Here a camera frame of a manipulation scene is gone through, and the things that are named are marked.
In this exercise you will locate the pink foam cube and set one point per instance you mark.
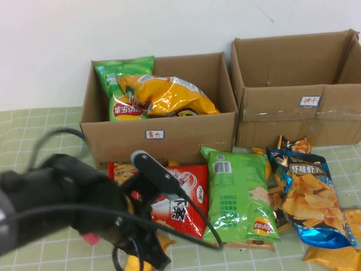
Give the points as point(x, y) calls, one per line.
point(91, 239)

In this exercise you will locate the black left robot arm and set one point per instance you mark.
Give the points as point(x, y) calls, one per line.
point(65, 186)

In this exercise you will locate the green cucumber chip bag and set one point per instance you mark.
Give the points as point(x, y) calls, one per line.
point(112, 73)

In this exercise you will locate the red shrimp stick bag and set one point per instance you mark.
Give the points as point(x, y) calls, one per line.
point(194, 180)

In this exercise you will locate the yellow packet behind red bag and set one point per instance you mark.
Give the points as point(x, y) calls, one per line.
point(174, 163)

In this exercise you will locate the large yellow chip bag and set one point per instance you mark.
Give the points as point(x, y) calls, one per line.
point(175, 96)

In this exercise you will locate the printed cardboard box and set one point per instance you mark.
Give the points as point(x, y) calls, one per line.
point(118, 141)

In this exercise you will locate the yellow rubber duck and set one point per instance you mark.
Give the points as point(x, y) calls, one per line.
point(131, 265)

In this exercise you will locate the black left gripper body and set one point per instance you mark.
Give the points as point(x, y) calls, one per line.
point(124, 231)

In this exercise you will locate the green chip bag with barcode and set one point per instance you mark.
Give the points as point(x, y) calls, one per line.
point(234, 197)

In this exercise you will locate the plain yellow snack packet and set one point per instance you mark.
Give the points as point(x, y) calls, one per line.
point(332, 258)

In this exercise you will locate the taped cardboard box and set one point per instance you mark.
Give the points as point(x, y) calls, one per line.
point(276, 124)

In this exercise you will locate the blue shrimp chip bag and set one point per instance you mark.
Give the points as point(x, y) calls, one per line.
point(313, 197)

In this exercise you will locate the green checkered tablecloth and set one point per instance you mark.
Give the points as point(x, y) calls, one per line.
point(39, 135)

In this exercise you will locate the printed yellow cracker packet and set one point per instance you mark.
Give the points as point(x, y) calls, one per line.
point(352, 223)

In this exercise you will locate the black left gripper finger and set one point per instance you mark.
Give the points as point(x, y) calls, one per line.
point(163, 258)
point(146, 251)

